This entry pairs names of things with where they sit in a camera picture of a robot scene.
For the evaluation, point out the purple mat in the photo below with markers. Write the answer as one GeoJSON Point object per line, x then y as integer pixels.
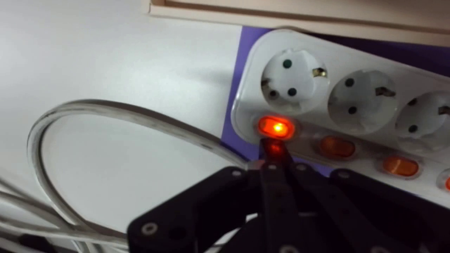
{"type": "Point", "coordinates": [250, 35]}

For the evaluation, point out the white switched power strip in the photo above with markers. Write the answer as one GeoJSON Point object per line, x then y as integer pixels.
{"type": "Point", "coordinates": [327, 58]}

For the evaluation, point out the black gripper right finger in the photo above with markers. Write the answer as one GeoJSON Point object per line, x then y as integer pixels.
{"type": "Point", "coordinates": [356, 215]}

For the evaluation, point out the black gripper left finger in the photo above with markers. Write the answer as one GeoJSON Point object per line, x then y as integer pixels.
{"type": "Point", "coordinates": [201, 211]}

